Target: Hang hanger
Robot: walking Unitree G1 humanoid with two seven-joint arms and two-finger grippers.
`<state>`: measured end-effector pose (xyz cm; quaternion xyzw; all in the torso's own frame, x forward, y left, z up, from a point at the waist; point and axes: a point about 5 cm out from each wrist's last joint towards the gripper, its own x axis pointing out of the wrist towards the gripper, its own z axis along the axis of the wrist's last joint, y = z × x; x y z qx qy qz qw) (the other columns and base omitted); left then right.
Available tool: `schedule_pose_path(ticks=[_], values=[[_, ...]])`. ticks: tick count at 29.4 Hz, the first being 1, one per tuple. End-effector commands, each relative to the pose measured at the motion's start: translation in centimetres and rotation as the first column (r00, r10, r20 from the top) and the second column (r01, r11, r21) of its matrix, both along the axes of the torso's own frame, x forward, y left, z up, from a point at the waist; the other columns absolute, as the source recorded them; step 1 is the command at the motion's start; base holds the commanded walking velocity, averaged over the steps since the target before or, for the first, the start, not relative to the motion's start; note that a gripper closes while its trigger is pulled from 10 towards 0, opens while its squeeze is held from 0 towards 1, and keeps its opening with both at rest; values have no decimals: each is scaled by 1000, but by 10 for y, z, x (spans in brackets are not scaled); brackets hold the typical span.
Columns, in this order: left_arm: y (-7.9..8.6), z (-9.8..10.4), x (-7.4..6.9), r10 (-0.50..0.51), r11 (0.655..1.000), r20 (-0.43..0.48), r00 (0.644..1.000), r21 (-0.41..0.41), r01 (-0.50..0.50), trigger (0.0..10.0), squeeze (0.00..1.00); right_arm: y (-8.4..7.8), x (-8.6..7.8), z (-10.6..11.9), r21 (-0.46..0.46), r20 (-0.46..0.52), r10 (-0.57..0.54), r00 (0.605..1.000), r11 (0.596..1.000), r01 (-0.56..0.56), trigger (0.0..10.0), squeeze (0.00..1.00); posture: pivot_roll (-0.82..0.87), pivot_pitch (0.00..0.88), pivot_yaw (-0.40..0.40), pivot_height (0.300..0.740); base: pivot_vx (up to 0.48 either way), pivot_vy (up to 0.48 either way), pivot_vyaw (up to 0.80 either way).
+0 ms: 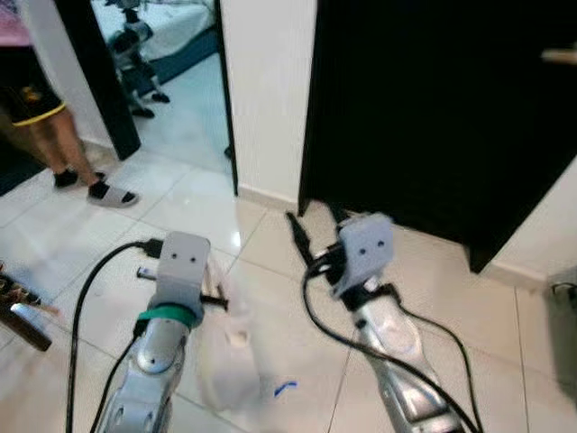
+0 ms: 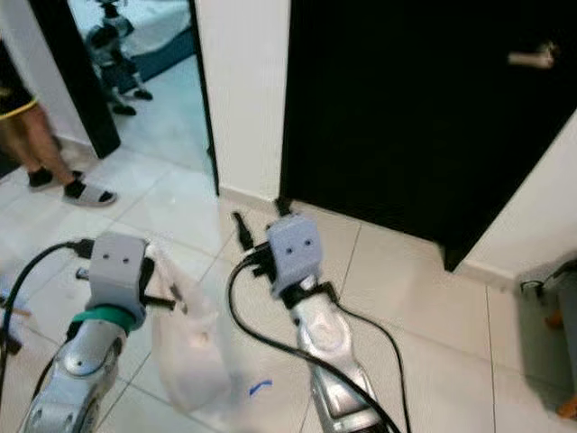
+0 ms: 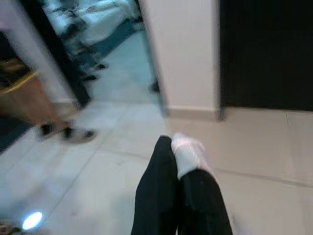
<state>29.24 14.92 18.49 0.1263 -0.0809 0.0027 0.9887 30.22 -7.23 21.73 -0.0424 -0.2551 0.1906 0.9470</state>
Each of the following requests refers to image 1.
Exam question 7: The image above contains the white shirt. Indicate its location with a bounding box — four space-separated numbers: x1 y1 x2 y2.
194 257 298 416

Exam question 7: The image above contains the grey slide sandal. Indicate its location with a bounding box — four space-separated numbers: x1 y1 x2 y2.
52 168 105 190
87 180 141 209

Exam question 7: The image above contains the wide black door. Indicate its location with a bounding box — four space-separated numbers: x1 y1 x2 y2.
298 0 577 273

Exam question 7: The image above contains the dark grey bin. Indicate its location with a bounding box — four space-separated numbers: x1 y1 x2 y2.
550 281 577 398

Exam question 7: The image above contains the narrow black door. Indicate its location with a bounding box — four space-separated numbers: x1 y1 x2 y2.
54 0 143 161

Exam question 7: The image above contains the white bed mattress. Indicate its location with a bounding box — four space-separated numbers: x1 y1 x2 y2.
95 0 222 87

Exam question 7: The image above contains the person in pink shirt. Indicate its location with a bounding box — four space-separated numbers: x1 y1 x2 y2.
0 0 141 209

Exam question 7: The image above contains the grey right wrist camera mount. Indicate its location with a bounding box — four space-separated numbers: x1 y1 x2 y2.
335 214 396 297

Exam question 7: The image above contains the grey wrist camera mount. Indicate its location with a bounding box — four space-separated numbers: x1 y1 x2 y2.
335 214 396 297
153 232 213 317

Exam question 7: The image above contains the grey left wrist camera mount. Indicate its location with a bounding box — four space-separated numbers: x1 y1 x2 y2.
153 232 213 317

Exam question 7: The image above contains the silver door handle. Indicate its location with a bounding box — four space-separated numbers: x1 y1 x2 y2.
541 47 577 66

